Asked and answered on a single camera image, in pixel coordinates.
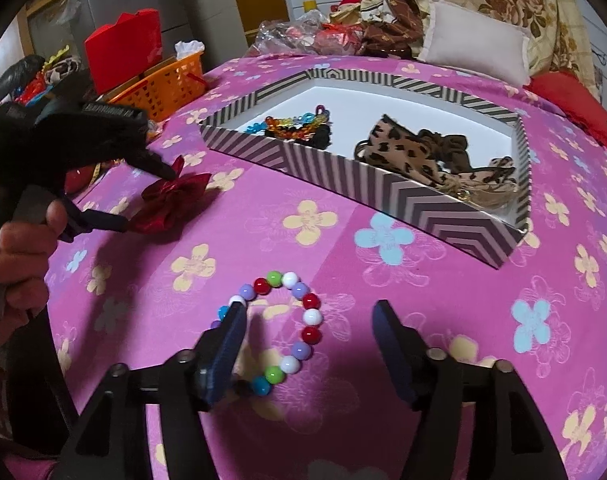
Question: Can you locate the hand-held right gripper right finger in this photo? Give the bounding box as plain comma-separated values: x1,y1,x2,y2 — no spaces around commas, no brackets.
372,300,569,480

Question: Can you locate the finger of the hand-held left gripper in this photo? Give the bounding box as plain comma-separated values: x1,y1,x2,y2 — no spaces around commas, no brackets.
58,199,130,234
118,144,178,182

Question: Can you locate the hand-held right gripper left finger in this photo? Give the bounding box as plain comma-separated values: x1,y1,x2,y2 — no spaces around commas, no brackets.
58,302,248,480

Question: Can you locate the red bow hair clip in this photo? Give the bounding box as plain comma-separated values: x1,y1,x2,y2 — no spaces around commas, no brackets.
128,156,213,235

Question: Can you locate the round multicolour bead bracelet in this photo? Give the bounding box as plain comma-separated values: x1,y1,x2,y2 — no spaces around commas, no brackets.
211,271,325,396

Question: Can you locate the rainbow crystal bead bracelet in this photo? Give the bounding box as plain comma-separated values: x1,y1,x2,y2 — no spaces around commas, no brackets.
264,115,317,142

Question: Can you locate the striped cardboard box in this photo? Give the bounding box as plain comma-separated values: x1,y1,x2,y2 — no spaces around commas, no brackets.
200,66,532,271

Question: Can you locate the black scrunchie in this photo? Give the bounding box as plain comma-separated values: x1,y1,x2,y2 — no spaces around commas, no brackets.
303,125,335,151

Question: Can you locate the person's left hand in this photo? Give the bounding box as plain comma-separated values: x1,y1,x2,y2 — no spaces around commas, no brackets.
0,172,69,348

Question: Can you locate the colourful clutter pile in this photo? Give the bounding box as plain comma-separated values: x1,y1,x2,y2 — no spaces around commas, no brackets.
12,45,84,107

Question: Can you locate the orange plastic basket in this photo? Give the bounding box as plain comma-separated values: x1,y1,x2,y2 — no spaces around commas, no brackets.
101,50,207,124

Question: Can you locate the red gift bag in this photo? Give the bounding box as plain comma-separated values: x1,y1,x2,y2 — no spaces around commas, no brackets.
85,8,165,94

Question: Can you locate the white tissue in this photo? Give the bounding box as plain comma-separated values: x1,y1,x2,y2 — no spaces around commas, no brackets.
176,40,206,60

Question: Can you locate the pink floral bedsheet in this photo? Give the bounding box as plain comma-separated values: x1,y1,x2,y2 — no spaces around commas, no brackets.
44,52,607,480

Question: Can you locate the clear plastic bag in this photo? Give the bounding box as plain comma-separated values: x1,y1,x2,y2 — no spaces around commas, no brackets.
254,11,365,57

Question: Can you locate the dark leopard print bow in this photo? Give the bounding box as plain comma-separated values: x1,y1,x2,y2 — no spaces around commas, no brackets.
354,114,435,182

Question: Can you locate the brown scrunchie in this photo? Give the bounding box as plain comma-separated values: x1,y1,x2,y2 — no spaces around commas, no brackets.
417,130,480,172

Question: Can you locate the red plush toy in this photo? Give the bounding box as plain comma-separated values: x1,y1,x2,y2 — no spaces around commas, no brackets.
330,0,365,24

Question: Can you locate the red ruffled pillow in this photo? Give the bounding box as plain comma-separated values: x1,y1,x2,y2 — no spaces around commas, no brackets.
526,71,607,157

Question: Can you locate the white pillow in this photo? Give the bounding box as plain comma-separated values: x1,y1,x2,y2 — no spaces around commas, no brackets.
417,0,532,86

